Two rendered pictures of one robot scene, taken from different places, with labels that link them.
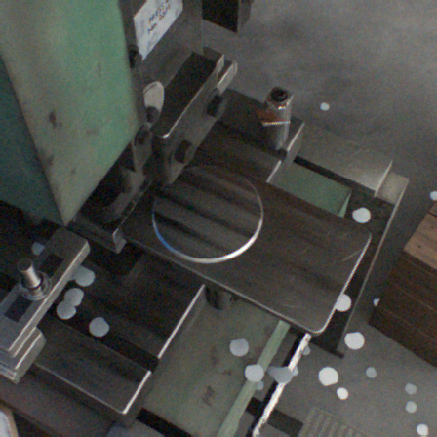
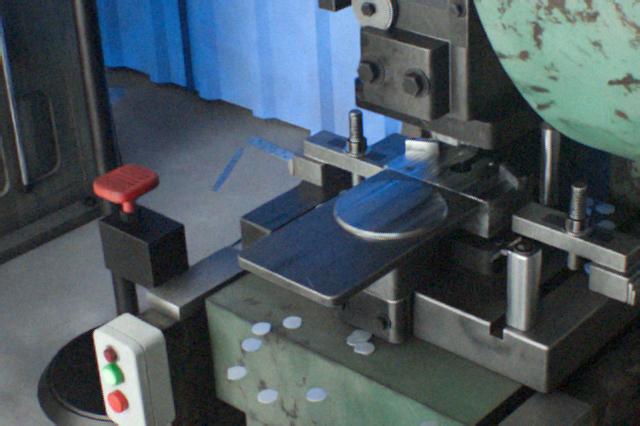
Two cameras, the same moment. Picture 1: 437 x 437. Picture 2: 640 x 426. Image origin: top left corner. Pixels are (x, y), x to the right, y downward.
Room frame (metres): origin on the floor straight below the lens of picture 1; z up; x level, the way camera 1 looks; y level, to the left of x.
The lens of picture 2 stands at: (0.66, -1.22, 1.47)
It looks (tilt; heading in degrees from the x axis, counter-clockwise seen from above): 29 degrees down; 105
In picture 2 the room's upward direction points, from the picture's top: 3 degrees counter-clockwise
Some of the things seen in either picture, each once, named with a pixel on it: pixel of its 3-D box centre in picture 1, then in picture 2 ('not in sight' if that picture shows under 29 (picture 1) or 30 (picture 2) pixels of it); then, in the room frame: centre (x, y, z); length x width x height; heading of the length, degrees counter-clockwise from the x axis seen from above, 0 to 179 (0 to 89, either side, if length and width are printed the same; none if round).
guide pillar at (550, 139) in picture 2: not in sight; (550, 148); (0.58, 0.14, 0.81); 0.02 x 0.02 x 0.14; 61
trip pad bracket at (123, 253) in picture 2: not in sight; (149, 282); (0.09, 0.07, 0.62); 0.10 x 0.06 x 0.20; 151
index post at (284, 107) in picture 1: (276, 117); (523, 283); (0.57, -0.07, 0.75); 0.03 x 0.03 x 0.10; 61
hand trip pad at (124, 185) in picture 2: not in sight; (129, 204); (0.08, 0.08, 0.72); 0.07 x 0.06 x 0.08; 61
